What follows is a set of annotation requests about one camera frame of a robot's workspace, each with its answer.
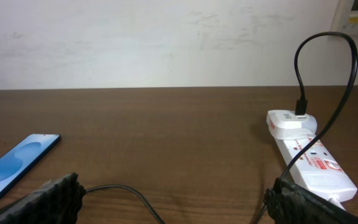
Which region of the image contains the white USB charger plug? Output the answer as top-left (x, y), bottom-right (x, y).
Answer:
top-left (266, 110), bottom-right (318, 140)

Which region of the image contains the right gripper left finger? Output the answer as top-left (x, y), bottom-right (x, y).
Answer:
top-left (0, 172), bottom-right (86, 224)

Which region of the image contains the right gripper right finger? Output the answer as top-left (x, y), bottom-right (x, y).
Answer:
top-left (264, 177), bottom-right (358, 224)

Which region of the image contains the white power strip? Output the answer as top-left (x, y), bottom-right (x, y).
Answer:
top-left (274, 133), bottom-right (357, 202)

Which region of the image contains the blue Galaxy smartphone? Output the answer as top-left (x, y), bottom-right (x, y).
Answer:
top-left (0, 134), bottom-right (60, 199)

